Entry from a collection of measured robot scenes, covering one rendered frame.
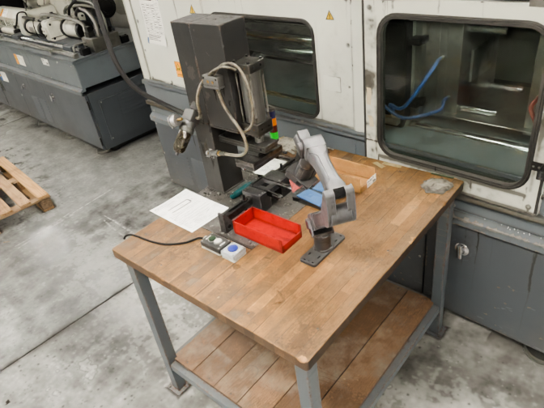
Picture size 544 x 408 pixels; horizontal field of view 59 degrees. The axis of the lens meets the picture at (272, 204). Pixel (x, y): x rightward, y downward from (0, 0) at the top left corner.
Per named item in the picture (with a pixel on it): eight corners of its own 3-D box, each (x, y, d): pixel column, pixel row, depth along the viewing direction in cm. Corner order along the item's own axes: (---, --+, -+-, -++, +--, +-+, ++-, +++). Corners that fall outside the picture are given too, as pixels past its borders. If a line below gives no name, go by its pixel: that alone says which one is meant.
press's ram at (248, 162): (257, 179, 189) (245, 108, 173) (212, 163, 205) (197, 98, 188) (285, 159, 200) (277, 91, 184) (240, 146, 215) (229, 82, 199)
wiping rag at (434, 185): (414, 193, 200) (444, 197, 192) (414, 187, 199) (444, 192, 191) (428, 177, 209) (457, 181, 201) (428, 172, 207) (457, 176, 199)
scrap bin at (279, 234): (282, 254, 176) (281, 241, 173) (234, 233, 191) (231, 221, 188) (302, 236, 183) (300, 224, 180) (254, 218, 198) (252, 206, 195)
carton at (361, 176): (360, 195, 203) (360, 180, 199) (312, 180, 218) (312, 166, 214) (376, 181, 211) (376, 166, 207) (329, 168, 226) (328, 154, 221)
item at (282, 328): (326, 515, 184) (306, 363, 134) (165, 387, 242) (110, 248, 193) (448, 327, 250) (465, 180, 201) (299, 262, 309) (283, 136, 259)
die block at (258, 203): (262, 214, 200) (260, 198, 196) (244, 207, 206) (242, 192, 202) (291, 191, 212) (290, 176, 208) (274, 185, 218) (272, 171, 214)
